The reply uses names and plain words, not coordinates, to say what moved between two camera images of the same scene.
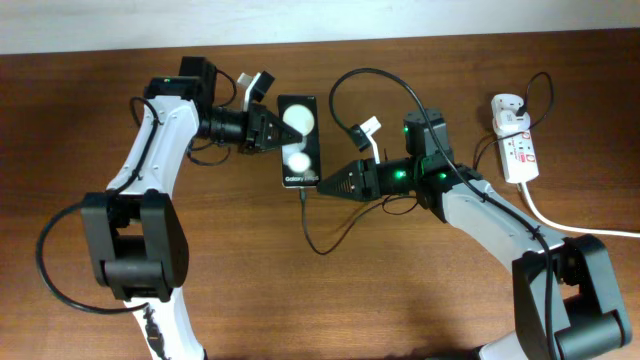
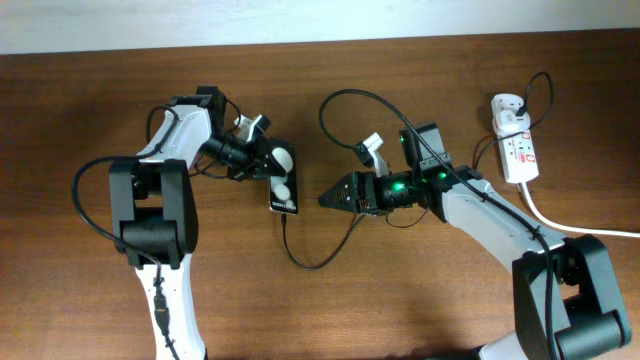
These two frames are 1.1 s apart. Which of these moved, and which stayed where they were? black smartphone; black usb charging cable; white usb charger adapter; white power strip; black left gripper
Moved: black left gripper; black usb charging cable; black smartphone
Stayed: white power strip; white usb charger adapter
